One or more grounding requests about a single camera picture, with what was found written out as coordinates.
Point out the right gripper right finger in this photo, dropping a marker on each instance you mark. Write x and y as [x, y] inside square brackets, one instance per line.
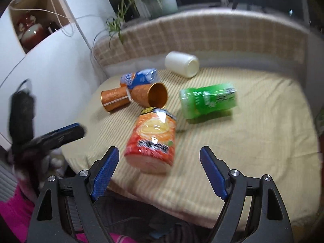
[268, 220]

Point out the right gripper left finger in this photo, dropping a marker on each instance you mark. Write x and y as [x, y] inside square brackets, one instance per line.
[51, 220]

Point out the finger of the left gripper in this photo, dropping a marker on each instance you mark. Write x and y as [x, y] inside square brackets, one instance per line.
[55, 139]

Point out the red lemon tea cup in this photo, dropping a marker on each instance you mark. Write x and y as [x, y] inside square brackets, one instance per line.
[151, 146]

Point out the orange paper cup closed end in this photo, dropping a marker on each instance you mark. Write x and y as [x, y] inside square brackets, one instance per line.
[115, 98]

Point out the orange cup gold interior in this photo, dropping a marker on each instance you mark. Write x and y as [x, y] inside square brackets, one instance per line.
[150, 95]

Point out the blue Arctic Ocean cup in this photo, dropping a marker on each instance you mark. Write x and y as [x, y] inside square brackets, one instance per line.
[146, 76]

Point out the green plastic cup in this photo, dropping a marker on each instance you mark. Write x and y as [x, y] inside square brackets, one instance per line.
[196, 102]

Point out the white plastic cup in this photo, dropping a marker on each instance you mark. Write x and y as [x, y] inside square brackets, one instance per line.
[183, 64]

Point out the plaid beige blanket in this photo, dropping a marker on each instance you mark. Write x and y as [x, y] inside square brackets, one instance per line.
[206, 30]

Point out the potted spider plant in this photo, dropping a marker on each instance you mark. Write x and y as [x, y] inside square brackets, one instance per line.
[128, 11]

